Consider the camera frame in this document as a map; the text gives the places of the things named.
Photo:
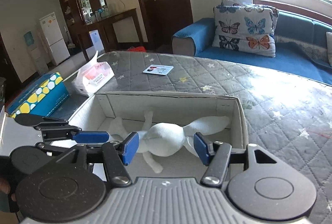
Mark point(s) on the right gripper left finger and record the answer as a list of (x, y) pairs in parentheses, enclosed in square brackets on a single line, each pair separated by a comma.
[(129, 147)]

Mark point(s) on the black cardboard shoe box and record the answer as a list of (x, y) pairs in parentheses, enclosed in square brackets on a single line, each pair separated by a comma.
[(121, 113)]

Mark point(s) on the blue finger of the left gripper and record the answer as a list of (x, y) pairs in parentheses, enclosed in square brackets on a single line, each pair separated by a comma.
[(91, 137)]

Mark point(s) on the white refrigerator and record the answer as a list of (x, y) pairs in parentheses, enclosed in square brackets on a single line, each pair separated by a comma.
[(54, 40)]

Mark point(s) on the dark wooden cabinet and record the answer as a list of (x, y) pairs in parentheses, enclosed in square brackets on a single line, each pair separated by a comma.
[(85, 16)]

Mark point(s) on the white plush rabbit toy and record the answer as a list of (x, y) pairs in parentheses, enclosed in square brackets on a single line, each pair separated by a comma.
[(166, 139)]

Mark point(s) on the pink white tissue pack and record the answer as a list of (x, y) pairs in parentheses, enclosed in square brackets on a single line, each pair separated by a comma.
[(92, 76)]

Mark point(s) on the blue yellow tissue box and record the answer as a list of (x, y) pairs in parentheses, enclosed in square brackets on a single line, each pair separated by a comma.
[(42, 97)]

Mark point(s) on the butterfly print pillow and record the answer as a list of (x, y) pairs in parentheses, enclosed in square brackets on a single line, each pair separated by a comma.
[(246, 28)]

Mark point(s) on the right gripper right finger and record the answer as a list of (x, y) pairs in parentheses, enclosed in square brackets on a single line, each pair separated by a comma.
[(203, 148)]

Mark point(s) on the blue white card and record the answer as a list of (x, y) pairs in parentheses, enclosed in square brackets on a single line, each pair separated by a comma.
[(161, 70)]

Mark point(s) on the blue sofa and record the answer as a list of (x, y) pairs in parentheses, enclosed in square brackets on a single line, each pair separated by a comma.
[(301, 46)]

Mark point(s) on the water dispenser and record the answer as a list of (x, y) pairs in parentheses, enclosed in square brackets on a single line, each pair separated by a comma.
[(35, 54)]

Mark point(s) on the grey star quilted table cover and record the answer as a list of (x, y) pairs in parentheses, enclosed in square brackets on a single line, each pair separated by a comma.
[(288, 115)]

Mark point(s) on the grey cushion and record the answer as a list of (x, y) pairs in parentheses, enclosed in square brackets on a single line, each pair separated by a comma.
[(329, 47)]

